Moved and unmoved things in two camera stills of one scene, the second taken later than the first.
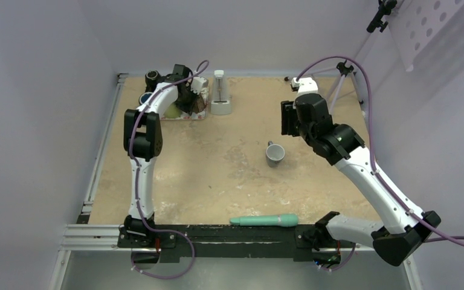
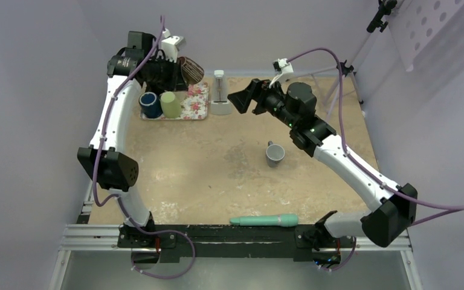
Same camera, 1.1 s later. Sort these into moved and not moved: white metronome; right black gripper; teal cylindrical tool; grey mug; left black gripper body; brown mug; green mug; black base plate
Moved: brown mug; right black gripper; left black gripper body
Not moved: black base plate; white metronome; teal cylindrical tool; grey mug; green mug
